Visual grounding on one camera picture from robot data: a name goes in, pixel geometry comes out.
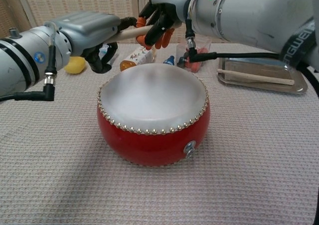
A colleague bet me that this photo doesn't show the orange-tipped silver right robot hand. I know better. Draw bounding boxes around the orange-tipped silver right robot hand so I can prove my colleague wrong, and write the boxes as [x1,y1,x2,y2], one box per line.
[136,0,196,50]

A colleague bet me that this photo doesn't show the black-fingered silver left robot hand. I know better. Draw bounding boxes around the black-fingered silver left robot hand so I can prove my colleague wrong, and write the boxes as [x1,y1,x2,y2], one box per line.
[53,11,138,73]

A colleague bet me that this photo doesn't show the wooden drumstick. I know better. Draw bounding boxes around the wooden drumstick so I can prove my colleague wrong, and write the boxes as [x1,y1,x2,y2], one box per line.
[107,25,155,43]
[216,68,295,86]

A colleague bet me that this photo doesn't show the red drum with white head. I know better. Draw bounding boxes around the red drum with white head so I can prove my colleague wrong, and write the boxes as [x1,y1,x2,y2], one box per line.
[96,62,211,168]

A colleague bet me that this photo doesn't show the stainless steel tray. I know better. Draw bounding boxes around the stainless steel tray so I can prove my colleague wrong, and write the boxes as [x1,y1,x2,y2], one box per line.
[217,57,309,95]

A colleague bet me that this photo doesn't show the clear water bottle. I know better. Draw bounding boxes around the clear water bottle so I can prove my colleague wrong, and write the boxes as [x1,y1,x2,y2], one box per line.
[98,44,119,66]

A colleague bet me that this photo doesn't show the yellow toy pear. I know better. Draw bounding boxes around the yellow toy pear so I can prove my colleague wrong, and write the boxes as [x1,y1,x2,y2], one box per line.
[64,56,87,75]

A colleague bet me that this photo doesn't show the amber tea bottle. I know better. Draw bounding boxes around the amber tea bottle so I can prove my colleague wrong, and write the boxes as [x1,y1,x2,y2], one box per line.
[119,45,158,72]

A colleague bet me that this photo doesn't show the clear box of red items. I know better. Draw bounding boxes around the clear box of red items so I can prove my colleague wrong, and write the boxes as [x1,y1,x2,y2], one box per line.
[176,41,212,73]

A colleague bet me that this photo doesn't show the beige woven tablecloth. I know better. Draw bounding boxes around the beige woven tablecloth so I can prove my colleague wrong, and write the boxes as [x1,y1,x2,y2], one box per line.
[0,42,319,225]

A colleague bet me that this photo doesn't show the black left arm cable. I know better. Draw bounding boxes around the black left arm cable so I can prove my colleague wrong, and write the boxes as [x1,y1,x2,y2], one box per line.
[0,44,57,102]

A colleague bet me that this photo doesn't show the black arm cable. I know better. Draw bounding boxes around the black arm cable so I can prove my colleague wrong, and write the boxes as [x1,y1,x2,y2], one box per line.
[184,19,319,146]
[0,44,57,102]

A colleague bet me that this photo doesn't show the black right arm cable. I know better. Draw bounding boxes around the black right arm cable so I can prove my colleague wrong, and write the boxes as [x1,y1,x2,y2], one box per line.
[184,19,319,146]

